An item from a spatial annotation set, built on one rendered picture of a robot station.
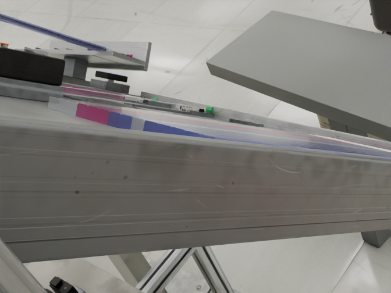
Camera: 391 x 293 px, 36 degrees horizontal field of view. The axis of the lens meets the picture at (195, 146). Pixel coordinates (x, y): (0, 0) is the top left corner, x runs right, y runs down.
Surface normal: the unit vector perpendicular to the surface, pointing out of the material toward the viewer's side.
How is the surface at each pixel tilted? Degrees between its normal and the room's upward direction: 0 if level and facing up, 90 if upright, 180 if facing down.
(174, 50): 0
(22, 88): 90
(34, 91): 90
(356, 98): 0
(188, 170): 90
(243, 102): 0
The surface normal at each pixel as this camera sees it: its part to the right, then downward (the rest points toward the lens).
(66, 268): -0.35, -0.73
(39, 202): 0.72, 0.20
